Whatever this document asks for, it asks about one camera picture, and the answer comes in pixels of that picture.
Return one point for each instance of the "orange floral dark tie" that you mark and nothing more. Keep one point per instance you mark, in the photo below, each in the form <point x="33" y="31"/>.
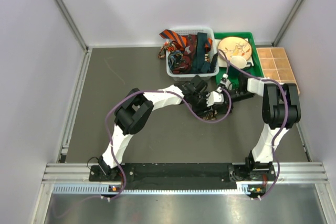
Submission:
<point x="168" y="48"/>

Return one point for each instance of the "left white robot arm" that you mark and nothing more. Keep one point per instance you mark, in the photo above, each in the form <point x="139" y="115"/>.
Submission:
<point x="131" y="114"/>

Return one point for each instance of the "dark red patterned tie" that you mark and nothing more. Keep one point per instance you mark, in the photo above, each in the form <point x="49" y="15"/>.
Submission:
<point x="188" y="55"/>

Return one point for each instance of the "blue patterned tie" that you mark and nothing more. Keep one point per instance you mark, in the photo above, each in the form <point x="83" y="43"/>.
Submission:
<point x="175" y="60"/>

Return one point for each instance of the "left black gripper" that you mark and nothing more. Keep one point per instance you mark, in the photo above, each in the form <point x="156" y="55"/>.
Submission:
<point x="203" y="108"/>

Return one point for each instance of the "dark teal tie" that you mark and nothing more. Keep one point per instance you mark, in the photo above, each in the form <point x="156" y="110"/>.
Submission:
<point x="199" y="64"/>

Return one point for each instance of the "orange navy striped tie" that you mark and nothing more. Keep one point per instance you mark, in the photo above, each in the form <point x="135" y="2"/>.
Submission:
<point x="181" y="40"/>

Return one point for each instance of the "green plastic tray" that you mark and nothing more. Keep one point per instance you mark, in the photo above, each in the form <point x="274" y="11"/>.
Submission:
<point x="255" y="70"/>

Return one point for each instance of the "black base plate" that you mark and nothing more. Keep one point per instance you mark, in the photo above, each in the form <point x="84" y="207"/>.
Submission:
<point x="191" y="176"/>

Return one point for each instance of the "aluminium frame rail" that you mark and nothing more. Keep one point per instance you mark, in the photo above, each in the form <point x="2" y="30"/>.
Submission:
<point x="89" y="179"/>

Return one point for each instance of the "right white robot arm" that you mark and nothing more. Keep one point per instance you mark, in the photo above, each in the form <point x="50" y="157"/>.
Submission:
<point x="280" y="111"/>

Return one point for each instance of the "brown floral tie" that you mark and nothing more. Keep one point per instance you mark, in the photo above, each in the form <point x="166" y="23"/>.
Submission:
<point x="209" y="115"/>

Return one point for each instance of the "white plastic basket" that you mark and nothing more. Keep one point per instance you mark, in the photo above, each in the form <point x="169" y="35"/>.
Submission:
<point x="193" y="30"/>

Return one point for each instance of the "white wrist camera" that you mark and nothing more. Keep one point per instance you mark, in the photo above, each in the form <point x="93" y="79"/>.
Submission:
<point x="225" y="82"/>
<point x="215" y="97"/>

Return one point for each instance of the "beige floral plate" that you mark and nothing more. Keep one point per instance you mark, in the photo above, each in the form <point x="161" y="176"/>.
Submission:
<point x="235" y="46"/>

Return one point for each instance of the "wooden compartment box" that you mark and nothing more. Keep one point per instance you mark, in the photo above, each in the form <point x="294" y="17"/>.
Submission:
<point x="275" y="65"/>

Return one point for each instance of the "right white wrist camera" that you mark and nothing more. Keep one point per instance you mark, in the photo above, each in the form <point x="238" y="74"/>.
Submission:
<point x="225" y="82"/>

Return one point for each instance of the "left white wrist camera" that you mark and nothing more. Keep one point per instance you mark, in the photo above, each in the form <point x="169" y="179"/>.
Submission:
<point x="215" y="97"/>

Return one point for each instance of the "dark green white mug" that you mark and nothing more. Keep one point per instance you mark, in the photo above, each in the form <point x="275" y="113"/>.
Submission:
<point x="240" y="62"/>

